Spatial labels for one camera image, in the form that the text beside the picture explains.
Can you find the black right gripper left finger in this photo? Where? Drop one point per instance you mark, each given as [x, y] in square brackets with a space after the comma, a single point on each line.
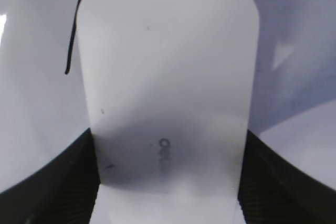
[63, 191]

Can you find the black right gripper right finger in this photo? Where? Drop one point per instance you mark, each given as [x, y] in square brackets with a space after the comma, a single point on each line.
[271, 190]

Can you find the white eraser with black felt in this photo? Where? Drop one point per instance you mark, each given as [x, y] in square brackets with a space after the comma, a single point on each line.
[168, 87]

